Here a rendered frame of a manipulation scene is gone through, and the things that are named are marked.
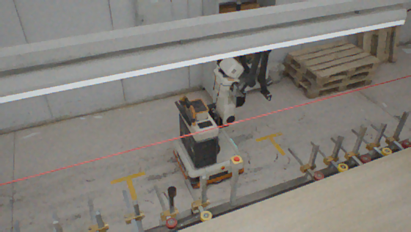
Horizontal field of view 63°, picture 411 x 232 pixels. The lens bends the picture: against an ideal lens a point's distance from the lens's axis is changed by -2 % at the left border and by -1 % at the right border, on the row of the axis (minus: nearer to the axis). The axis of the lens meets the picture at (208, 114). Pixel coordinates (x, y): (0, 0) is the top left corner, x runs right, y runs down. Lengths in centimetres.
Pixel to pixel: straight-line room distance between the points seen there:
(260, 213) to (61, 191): 236
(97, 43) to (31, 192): 317
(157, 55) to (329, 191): 195
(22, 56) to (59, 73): 13
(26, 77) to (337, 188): 235
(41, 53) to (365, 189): 250
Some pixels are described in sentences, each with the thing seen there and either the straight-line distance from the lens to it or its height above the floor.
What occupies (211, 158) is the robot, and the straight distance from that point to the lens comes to 364.
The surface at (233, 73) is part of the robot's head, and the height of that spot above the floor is 128.
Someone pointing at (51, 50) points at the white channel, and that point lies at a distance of 128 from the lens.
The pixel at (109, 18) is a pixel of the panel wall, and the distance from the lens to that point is 449.
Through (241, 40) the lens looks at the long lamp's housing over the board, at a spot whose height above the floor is 237.
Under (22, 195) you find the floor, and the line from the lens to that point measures 430.
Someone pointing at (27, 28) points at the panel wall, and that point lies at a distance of 448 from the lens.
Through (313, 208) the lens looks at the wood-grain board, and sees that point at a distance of 273.
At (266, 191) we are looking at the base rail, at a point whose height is 70.
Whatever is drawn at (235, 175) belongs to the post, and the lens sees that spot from 260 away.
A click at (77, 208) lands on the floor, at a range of 395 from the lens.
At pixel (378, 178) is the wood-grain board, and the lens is 313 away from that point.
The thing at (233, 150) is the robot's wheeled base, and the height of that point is 28.
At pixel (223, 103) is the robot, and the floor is 92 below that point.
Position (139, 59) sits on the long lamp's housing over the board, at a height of 237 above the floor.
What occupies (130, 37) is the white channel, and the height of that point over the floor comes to 245.
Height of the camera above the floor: 299
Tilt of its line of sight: 38 degrees down
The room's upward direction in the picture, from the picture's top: 1 degrees clockwise
